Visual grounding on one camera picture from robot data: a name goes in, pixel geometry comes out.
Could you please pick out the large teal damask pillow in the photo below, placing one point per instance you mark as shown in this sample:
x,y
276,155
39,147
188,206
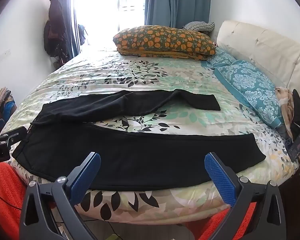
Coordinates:
x,y
252,87

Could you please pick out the pile of clothes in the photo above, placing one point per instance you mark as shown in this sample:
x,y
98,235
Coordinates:
x,y
5,102

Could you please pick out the checked blue white pillow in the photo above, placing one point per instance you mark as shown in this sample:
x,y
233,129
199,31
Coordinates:
x,y
197,25

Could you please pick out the white wall switch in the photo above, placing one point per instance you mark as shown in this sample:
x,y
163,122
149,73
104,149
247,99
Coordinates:
x,y
3,56

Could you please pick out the smartphone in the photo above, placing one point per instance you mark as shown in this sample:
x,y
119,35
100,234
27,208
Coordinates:
x,y
298,143

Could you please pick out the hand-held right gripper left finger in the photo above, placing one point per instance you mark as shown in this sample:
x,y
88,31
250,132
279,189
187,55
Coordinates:
x,y
86,177

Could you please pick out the black pants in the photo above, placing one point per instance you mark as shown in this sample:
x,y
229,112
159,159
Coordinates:
x,y
140,155

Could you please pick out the dark bag near window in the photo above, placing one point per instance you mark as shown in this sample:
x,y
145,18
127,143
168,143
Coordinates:
x,y
55,27

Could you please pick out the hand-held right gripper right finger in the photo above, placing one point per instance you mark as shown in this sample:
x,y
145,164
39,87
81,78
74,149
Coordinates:
x,y
220,180

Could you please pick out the small teal damask pillow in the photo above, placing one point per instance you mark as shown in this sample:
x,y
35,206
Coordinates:
x,y
221,57

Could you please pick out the floral bed sheet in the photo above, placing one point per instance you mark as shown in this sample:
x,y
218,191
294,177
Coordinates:
x,y
145,75

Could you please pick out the beige cloth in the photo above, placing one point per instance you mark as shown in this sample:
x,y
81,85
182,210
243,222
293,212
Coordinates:
x,y
285,105

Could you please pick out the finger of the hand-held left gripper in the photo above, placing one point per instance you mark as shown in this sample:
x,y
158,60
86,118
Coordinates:
x,y
13,134

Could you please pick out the bright window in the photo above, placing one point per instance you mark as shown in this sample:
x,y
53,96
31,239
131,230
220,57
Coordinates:
x,y
107,10

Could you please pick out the orange flowered folded quilt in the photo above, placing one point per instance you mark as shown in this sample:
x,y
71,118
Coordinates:
x,y
162,40

